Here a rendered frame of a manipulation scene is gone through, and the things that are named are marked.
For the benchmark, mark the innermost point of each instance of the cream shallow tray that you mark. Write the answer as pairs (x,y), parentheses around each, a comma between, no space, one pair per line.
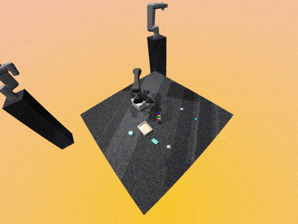
(145,128)

